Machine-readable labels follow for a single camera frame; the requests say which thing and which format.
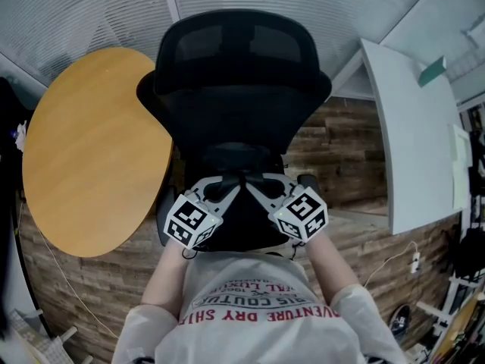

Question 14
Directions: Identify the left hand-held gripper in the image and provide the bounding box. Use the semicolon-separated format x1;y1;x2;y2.
163;176;243;251

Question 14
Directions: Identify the white desk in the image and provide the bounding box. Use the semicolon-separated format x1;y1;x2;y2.
358;37;471;237

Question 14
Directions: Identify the white metal rack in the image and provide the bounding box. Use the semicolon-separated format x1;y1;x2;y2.
415;273;485;364

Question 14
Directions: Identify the crumpled white paper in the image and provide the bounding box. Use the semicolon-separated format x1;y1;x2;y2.
14;121;28;152

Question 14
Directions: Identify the thin white floor cable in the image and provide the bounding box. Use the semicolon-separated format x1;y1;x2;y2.
17;202;119;340

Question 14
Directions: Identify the green box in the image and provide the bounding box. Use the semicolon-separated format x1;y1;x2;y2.
418;55;449;89

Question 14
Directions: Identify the white printed t-shirt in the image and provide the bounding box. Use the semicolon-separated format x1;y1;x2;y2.
111;253;408;364

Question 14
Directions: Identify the black mesh office chair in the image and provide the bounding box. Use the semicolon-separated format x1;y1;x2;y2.
136;8;333;254

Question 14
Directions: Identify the person's left forearm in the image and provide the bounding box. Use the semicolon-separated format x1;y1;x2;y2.
141;239;191;322

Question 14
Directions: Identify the black sneaker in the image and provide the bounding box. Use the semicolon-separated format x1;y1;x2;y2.
389;304;413;337

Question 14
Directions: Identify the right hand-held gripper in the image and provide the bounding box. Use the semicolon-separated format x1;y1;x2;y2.
245;173;329;244

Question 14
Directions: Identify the round wooden table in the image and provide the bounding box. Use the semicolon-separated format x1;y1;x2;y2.
21;46;176;259

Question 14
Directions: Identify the white grid panel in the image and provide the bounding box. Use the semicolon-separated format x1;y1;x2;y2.
7;308;79;364

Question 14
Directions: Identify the black bag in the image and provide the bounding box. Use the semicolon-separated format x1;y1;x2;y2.
453;227;485;281

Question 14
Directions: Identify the person's right forearm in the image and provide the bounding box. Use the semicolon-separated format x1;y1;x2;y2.
302;228;361;307

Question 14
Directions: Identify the white power cable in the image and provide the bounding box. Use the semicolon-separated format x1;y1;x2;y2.
362;240;418;288

